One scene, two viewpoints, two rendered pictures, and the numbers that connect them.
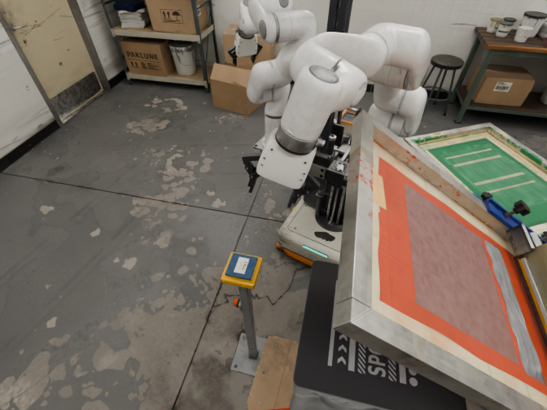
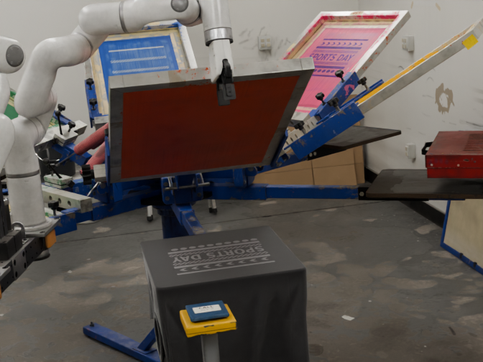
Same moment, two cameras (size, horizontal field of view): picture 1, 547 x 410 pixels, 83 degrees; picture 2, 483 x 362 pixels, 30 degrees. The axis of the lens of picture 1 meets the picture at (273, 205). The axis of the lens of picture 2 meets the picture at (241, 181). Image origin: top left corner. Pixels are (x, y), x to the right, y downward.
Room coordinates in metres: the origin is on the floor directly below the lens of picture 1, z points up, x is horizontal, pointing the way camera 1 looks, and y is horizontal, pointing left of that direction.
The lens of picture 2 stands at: (1.43, 2.17, 1.83)
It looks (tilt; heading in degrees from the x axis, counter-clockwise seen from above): 13 degrees down; 246
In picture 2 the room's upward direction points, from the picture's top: 4 degrees counter-clockwise
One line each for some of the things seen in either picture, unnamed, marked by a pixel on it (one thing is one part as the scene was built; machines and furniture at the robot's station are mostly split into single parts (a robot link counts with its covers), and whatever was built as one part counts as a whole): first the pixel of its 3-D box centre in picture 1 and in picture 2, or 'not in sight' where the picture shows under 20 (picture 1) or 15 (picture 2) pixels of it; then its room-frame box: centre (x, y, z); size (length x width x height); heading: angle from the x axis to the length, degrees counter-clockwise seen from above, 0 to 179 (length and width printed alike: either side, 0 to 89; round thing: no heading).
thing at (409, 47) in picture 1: (393, 61); (92, 34); (0.76, -0.29, 1.67); 0.21 x 0.15 x 0.16; 147
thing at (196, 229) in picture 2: not in sight; (195, 230); (0.31, -0.83, 0.89); 1.24 x 0.06 x 0.06; 77
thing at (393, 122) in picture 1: (384, 124); (20, 146); (0.97, -0.40, 1.37); 0.13 x 0.10 x 0.16; 57
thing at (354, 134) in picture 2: not in sight; (282, 159); (-0.48, -1.63, 0.91); 1.34 x 0.40 x 0.08; 17
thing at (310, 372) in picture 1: (378, 329); (218, 254); (0.42, -0.34, 0.95); 0.48 x 0.44 x 0.01; 77
